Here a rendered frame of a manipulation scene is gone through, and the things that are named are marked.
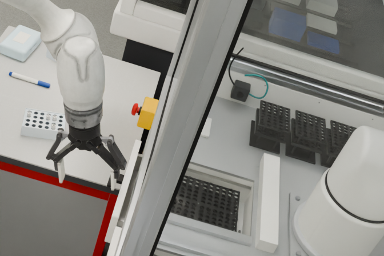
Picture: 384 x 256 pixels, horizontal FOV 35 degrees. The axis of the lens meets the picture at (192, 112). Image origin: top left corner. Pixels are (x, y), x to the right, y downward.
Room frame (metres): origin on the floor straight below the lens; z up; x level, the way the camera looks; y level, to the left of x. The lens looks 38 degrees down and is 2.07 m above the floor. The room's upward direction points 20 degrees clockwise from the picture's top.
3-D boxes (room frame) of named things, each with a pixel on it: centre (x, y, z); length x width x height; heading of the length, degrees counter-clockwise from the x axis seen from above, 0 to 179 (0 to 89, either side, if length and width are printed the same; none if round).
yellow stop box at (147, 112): (1.44, 0.13, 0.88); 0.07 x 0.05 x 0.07; 5
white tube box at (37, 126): (1.34, 0.41, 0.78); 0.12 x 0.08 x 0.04; 107
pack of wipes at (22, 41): (1.68, 0.64, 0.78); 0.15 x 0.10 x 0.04; 179
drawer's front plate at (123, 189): (1.11, 0.10, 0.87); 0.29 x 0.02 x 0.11; 5
